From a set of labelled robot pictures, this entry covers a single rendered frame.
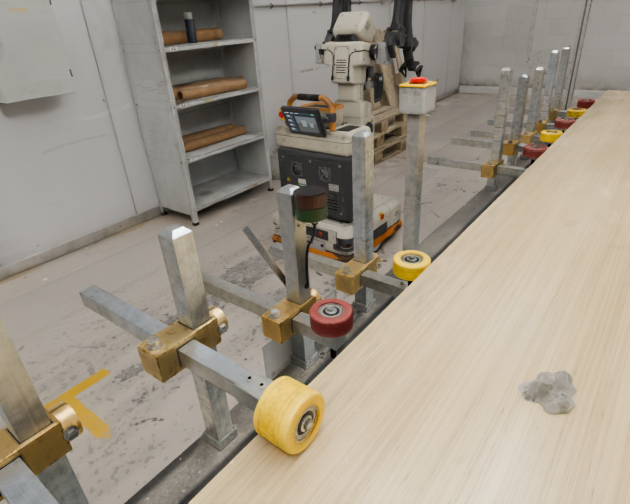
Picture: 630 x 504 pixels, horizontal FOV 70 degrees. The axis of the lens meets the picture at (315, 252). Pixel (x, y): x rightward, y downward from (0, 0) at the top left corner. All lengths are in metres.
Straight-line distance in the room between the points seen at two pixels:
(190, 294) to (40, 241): 2.87
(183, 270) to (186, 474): 0.38
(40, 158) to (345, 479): 3.09
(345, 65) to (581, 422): 2.41
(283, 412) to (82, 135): 3.12
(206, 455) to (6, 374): 0.42
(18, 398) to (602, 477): 0.66
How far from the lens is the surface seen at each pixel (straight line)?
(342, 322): 0.80
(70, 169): 3.51
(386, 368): 0.72
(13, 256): 3.49
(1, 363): 0.59
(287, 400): 0.57
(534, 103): 2.40
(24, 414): 0.63
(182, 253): 0.66
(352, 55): 2.79
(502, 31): 8.64
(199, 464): 0.89
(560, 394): 0.72
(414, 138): 1.22
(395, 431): 0.64
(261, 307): 0.94
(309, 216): 0.78
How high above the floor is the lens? 1.38
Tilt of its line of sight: 28 degrees down
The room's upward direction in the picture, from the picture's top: 4 degrees counter-clockwise
